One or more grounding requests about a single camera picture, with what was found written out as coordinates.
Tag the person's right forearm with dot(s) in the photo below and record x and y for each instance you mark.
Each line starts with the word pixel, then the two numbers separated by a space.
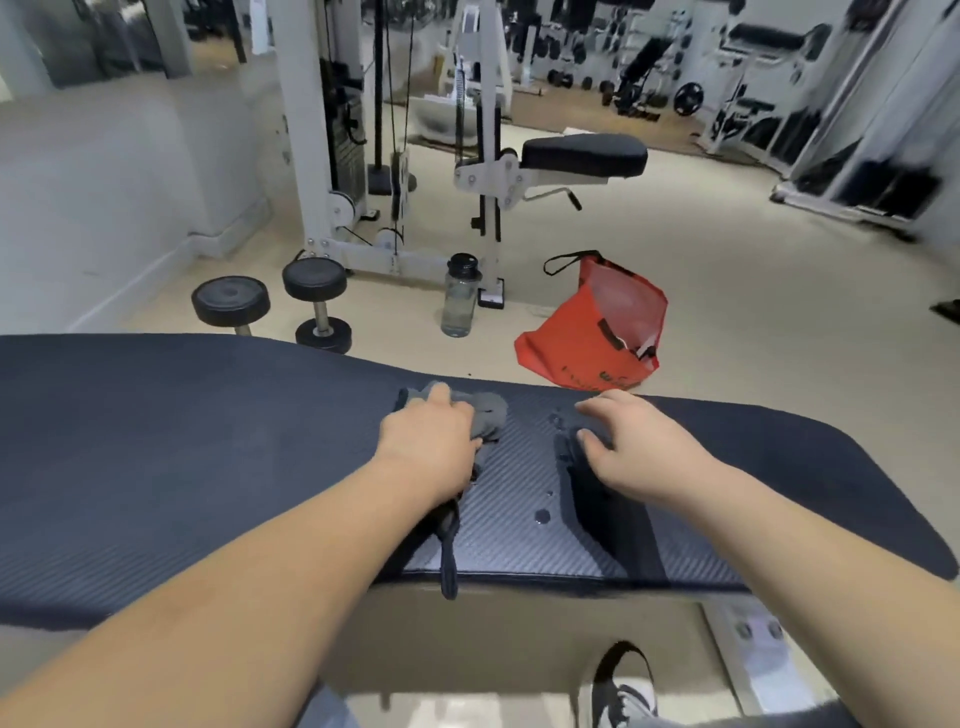
pixel 825 585

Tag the person's left hand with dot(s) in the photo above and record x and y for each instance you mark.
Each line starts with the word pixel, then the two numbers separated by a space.
pixel 427 450

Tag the black white sneaker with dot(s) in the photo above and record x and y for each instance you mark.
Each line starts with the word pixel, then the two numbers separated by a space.
pixel 615 690

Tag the black machine seat pad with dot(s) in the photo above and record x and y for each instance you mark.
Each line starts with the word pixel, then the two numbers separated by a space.
pixel 585 154

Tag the white plate storage rack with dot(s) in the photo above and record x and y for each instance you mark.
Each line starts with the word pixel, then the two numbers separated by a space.
pixel 862 172

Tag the black round dumbbell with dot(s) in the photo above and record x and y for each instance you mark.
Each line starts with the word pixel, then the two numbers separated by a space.
pixel 315 277
pixel 229 300

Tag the wall mirror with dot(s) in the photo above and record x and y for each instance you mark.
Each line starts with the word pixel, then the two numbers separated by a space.
pixel 112 37

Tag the black round machine base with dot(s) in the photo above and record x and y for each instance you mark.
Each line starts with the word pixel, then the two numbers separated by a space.
pixel 379 180

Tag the person's left forearm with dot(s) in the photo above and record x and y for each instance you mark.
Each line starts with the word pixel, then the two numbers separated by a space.
pixel 225 600

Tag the clear plastic bag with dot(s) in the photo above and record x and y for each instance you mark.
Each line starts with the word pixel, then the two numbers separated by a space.
pixel 626 307

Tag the white machine with black pads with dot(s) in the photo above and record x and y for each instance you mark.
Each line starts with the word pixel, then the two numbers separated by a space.
pixel 765 37

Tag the red shopping bag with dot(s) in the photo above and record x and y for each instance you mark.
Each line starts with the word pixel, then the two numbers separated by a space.
pixel 570 345

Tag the grey microfibre cloth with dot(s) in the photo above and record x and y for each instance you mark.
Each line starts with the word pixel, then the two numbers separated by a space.
pixel 491 416

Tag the white box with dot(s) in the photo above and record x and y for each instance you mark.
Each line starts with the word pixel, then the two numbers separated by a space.
pixel 435 120

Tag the black weight plate on rack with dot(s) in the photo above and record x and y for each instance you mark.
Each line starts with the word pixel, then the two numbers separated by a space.
pixel 688 100

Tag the dark blue padded bench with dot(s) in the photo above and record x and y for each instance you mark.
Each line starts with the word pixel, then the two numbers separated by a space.
pixel 187 465

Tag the clear water bottle black lid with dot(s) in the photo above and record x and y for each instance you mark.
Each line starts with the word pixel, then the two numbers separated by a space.
pixel 459 307

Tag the person's right hand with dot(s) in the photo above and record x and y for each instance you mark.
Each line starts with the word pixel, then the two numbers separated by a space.
pixel 652 457

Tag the person's grey trouser leg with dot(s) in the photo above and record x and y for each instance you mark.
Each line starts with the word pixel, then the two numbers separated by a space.
pixel 330 709
pixel 750 718

